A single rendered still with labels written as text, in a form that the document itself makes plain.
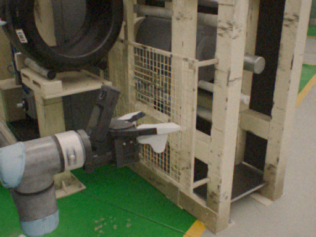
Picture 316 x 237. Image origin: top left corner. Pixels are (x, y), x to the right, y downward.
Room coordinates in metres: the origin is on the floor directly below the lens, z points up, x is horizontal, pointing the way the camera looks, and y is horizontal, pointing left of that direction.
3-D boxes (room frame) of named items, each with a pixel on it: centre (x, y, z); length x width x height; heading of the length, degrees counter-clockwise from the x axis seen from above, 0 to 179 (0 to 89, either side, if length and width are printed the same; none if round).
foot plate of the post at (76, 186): (2.10, 0.67, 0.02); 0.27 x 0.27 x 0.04; 37
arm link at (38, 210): (0.61, 0.25, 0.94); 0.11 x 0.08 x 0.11; 33
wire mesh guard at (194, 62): (1.93, 0.10, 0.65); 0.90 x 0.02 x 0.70; 37
